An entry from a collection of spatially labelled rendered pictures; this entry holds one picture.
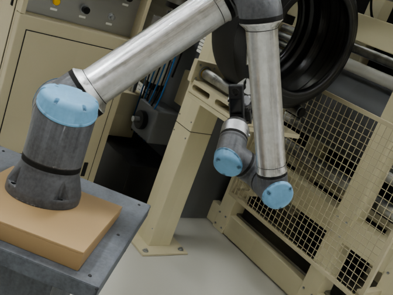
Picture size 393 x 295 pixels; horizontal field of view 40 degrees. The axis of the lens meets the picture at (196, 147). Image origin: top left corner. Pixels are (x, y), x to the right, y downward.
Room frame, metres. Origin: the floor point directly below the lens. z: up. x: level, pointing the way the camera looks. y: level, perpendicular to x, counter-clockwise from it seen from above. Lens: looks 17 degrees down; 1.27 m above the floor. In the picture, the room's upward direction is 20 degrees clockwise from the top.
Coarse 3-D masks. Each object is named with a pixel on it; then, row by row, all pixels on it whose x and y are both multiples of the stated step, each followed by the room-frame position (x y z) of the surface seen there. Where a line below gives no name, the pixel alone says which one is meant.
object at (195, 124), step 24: (192, 120) 2.38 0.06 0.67; (216, 120) 2.45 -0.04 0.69; (168, 144) 2.46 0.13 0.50; (192, 144) 2.39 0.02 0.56; (168, 168) 2.41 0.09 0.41; (192, 168) 2.43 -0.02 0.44; (168, 192) 2.37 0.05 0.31; (168, 216) 2.40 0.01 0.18; (144, 240) 2.40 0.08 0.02; (168, 240) 2.44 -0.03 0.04
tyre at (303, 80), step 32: (288, 0) 2.00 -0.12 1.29; (320, 0) 2.44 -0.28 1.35; (352, 0) 2.20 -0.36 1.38; (224, 32) 2.07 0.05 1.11; (320, 32) 2.46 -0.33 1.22; (352, 32) 2.25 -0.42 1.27; (224, 64) 2.11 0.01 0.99; (288, 64) 2.46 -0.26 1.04; (320, 64) 2.39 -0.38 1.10; (288, 96) 2.12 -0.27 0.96
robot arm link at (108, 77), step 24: (192, 0) 1.53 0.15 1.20; (216, 0) 1.52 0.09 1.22; (168, 24) 1.49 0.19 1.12; (192, 24) 1.50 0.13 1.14; (216, 24) 1.54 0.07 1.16; (120, 48) 1.47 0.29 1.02; (144, 48) 1.46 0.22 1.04; (168, 48) 1.48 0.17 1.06; (72, 72) 1.43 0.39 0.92; (96, 72) 1.43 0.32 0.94; (120, 72) 1.44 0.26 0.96; (144, 72) 1.47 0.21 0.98; (96, 96) 1.41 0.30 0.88
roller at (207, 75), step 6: (204, 72) 2.28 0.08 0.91; (210, 72) 2.27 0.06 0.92; (204, 78) 2.28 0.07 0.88; (210, 78) 2.24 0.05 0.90; (216, 78) 2.22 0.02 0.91; (222, 78) 2.21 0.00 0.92; (216, 84) 2.21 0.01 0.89; (222, 84) 2.18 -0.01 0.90; (228, 84) 2.16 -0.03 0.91; (222, 90) 2.19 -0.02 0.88; (228, 90) 2.14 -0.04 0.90
